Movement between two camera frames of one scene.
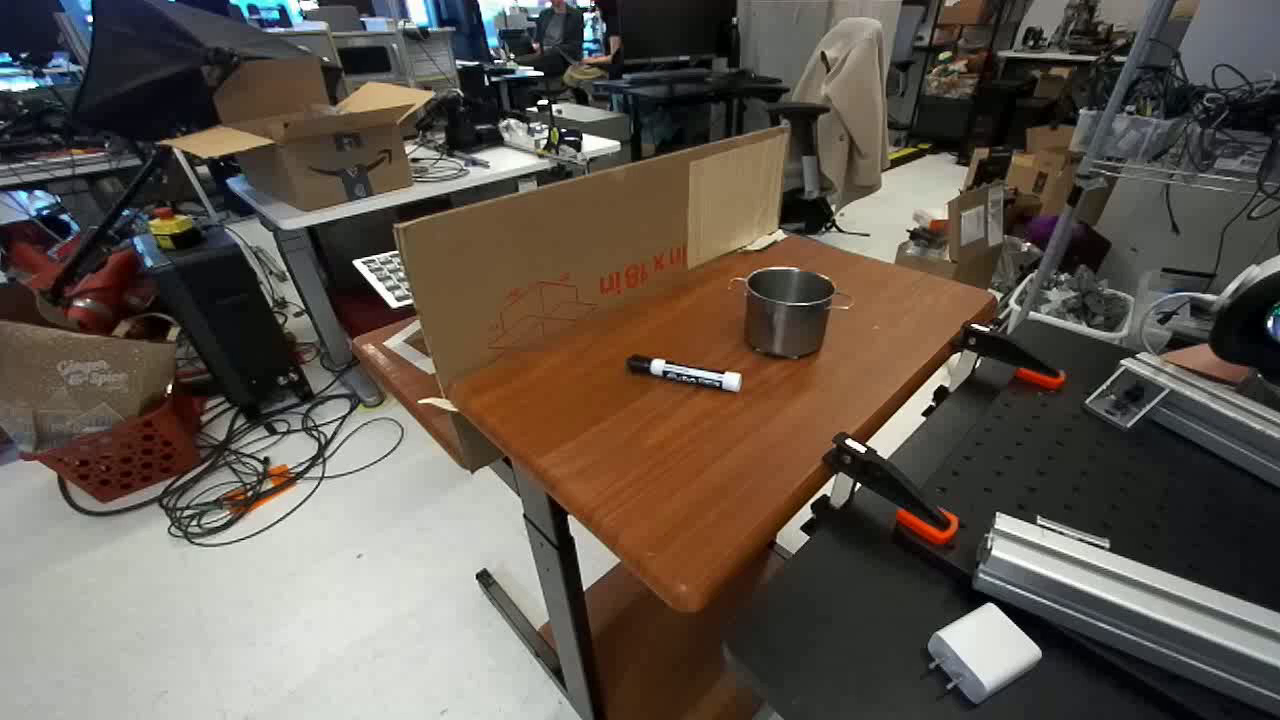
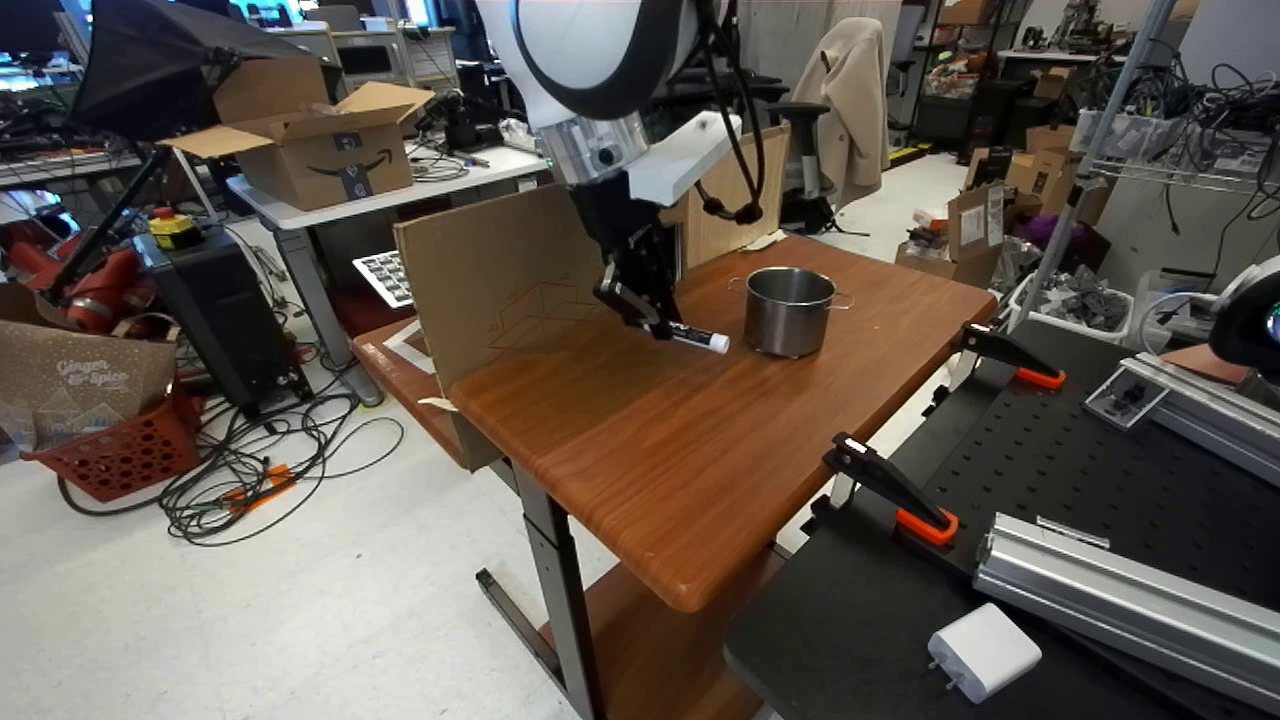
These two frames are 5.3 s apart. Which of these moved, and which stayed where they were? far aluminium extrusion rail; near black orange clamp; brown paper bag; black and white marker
Moved: black and white marker
Stayed: far aluminium extrusion rail; near black orange clamp; brown paper bag
